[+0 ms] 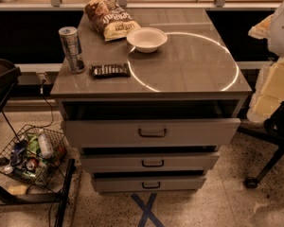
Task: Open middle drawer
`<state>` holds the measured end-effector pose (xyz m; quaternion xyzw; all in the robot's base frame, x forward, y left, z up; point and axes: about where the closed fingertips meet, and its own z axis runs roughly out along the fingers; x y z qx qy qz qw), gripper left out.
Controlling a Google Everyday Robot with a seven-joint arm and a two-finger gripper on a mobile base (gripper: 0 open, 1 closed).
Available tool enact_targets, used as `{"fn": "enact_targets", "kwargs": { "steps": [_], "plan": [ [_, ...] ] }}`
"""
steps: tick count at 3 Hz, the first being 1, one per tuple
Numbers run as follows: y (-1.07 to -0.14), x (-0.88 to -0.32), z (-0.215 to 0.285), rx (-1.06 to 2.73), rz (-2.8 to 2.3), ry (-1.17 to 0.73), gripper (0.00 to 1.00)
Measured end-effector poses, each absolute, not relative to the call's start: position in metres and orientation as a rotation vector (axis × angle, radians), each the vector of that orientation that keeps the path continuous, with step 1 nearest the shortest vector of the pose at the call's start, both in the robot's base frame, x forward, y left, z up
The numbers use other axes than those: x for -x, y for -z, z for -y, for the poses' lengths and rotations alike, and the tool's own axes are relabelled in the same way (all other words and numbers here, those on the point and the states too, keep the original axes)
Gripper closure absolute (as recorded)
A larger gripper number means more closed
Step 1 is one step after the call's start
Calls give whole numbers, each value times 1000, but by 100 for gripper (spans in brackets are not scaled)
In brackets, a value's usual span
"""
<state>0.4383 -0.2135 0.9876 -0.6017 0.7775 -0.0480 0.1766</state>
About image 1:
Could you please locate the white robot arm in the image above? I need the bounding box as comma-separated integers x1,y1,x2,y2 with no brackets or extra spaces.
247,1,284,123

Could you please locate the clear plastic bottle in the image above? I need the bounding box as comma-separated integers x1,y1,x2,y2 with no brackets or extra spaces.
38,130,54,159

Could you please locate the black cart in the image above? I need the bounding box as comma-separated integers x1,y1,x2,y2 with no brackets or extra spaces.
0,59,76,227

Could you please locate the black office chair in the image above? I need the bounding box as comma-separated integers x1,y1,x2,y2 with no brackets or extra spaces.
238,101,284,188

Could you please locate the dark snack bar packet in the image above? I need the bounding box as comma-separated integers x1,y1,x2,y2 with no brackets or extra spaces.
91,63,131,79

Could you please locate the white bowl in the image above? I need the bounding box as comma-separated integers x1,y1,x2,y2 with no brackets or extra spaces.
127,27,168,53

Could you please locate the silver drink can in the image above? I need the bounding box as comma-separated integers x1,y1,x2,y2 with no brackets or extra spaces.
59,26,85,74

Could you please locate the black power cable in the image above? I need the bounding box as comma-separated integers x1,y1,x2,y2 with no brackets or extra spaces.
27,78,55,130

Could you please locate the wire basket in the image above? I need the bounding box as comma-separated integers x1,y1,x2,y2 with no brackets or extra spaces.
0,125,67,185

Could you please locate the chips bag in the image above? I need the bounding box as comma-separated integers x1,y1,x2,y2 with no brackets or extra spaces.
84,0,140,41

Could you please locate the red white can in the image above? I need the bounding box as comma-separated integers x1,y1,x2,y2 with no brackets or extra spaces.
26,158,39,171

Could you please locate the grey drawer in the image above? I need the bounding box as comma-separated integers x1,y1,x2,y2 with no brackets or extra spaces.
80,152,220,173
92,176,205,193
62,118,240,148

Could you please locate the grey drawer cabinet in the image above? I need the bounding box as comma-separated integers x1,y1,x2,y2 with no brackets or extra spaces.
51,9,251,180

